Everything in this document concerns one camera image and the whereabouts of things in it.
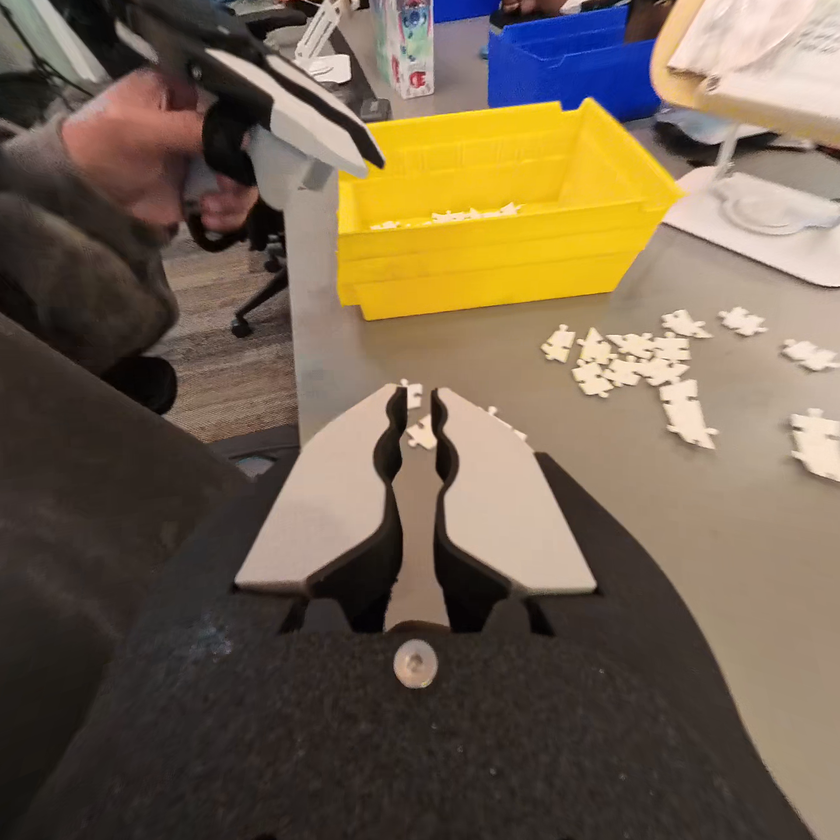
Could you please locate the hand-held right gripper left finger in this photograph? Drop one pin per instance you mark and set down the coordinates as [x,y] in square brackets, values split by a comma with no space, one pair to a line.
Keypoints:
[315,518]

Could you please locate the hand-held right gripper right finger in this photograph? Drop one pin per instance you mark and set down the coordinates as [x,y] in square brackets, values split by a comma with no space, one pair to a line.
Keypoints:
[515,518]

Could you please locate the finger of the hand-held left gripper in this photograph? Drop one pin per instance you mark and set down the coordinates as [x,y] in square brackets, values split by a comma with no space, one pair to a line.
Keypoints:
[295,118]
[328,110]

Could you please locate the yellow plastic bins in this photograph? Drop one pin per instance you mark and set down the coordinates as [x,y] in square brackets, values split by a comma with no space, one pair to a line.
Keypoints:
[492,275]

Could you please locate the person's left forearm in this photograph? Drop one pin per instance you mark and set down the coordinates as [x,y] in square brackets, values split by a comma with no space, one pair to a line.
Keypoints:
[65,262]

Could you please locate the batch of loose puzzle pieces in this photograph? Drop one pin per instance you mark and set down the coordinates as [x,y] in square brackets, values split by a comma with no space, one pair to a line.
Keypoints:
[453,215]

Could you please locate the pile of white puzzle pieces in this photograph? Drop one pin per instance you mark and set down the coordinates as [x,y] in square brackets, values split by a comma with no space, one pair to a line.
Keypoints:
[623,372]

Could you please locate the loose white puzzle pieces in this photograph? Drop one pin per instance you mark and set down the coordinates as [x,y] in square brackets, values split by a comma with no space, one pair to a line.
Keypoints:
[686,413]

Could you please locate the single white puzzle piece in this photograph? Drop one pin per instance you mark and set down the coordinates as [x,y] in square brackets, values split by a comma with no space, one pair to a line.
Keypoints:
[810,355]
[741,321]
[682,325]

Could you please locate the scattered white puzzle pieces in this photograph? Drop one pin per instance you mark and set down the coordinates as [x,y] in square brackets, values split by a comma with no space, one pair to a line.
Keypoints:
[817,446]

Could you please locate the person's left hand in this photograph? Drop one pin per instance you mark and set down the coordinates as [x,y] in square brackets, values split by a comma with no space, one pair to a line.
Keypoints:
[131,144]

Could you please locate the white phone stand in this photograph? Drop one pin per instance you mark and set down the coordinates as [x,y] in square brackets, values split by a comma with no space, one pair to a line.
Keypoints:
[328,65]

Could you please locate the colourful printed carton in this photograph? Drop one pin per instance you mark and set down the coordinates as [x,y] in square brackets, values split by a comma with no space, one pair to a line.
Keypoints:
[403,52]

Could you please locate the blue plastic bin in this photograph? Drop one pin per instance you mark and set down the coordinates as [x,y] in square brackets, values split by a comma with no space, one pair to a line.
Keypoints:
[558,72]
[459,8]

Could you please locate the person's dark clothing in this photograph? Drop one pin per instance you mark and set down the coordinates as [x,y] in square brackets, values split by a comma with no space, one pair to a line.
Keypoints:
[79,525]

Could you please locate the white stand with clear supports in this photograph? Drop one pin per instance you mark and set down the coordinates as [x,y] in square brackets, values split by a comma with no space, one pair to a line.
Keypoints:
[722,243]

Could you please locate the white printed paper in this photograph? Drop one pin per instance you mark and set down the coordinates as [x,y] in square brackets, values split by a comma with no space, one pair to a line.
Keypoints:
[754,46]

